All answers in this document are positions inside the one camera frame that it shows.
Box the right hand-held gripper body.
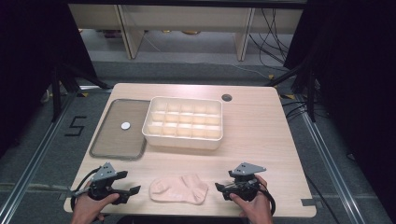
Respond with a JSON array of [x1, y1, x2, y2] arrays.
[[228, 161, 267, 202]]

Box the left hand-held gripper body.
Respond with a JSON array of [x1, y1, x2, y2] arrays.
[[88, 161, 125, 202]]

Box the pink sock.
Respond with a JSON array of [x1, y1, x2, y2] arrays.
[[148, 174, 209, 205]]

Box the person's right hand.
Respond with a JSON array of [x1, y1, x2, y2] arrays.
[[229, 175, 275, 224]]

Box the person's left hand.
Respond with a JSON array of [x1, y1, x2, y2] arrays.
[[70, 192, 121, 224]]

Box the grey metal tray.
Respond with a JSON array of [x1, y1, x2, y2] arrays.
[[89, 98, 151, 161]]

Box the white compartment storage box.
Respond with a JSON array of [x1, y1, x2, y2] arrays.
[[141, 95, 224, 151]]

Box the black metal stand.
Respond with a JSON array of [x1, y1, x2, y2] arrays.
[[50, 61, 114, 123], [263, 60, 318, 123]]

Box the black curtain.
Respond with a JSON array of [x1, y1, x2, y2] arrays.
[[0, 0, 98, 158], [283, 0, 396, 217]]

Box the white background desk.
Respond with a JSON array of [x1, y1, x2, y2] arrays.
[[68, 4, 304, 62]]

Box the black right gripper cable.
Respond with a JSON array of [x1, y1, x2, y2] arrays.
[[260, 181, 277, 217]]

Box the aluminium floor rail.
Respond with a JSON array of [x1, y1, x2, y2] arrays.
[[298, 102, 366, 224], [0, 91, 78, 224]]

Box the black floor cables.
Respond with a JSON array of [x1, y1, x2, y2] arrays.
[[280, 98, 313, 121]]

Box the white floor cable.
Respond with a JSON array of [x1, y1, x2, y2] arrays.
[[228, 63, 271, 79]]

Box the black hanging cables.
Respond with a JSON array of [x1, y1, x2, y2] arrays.
[[247, 7, 294, 68]]

